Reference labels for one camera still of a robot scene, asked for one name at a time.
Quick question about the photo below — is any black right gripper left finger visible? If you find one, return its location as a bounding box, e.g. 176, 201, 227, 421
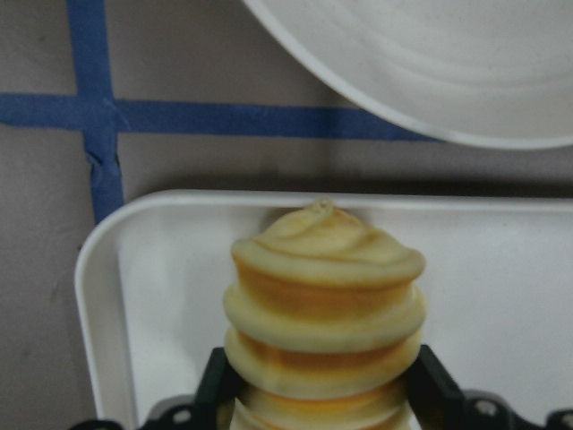
66, 347, 245, 430

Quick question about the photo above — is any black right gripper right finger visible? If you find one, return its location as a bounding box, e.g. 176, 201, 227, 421
405, 344, 572, 430

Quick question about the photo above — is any sliced yellow bread loaf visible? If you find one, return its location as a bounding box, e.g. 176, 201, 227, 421
223, 200, 426, 429

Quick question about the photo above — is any cream round plate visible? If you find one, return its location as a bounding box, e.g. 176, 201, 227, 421
247, 1, 572, 150

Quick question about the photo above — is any white rectangular tray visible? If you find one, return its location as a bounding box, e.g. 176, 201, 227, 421
75, 191, 572, 429

